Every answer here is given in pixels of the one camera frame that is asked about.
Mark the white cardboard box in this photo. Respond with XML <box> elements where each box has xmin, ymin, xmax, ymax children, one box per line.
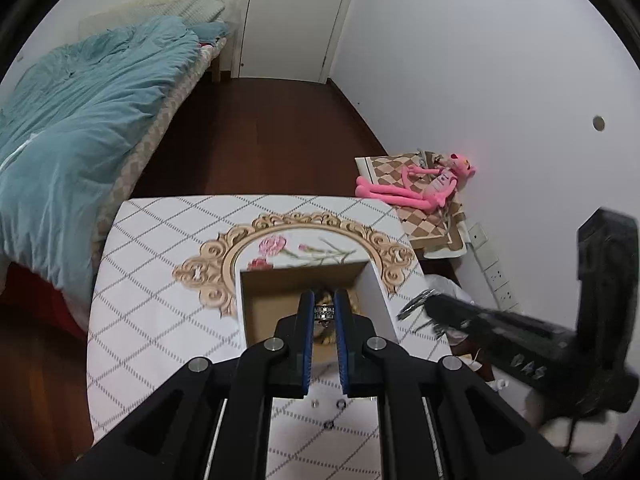
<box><xmin>238</xmin><ymin>261</ymin><xmax>397</xmax><ymax>346</ymax></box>

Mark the thick silver chain bracelet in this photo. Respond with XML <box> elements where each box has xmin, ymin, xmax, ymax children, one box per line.
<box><xmin>396</xmin><ymin>288</ymin><xmax>442</xmax><ymax>336</ymax></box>

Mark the white plastic bag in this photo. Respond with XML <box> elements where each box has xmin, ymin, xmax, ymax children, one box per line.
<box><xmin>424</xmin><ymin>274</ymin><xmax>475</xmax><ymax>312</ymax></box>

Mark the white door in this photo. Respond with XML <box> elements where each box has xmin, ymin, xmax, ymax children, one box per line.
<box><xmin>231</xmin><ymin>0</ymin><xmax>352</xmax><ymax>84</ymax></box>

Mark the bed with patterned mattress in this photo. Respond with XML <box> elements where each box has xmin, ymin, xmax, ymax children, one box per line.
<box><xmin>1</xmin><ymin>0</ymin><xmax>233</xmax><ymax>330</ymax></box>

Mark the patterned white tablecloth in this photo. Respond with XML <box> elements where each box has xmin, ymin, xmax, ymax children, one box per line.
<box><xmin>86</xmin><ymin>194</ymin><xmax>452</xmax><ymax>480</ymax></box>

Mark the teal blue duvet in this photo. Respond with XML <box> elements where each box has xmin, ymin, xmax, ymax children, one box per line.
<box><xmin>1</xmin><ymin>16</ymin><xmax>228</xmax><ymax>308</ymax></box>

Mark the white wall power strip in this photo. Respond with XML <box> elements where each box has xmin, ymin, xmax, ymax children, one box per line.
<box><xmin>469</xmin><ymin>223</ymin><xmax>522</xmax><ymax>314</ymax></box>

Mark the pink panther plush toy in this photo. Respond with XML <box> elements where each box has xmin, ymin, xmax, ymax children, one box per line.
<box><xmin>355</xmin><ymin>153</ymin><xmax>476</xmax><ymax>214</ymax></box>

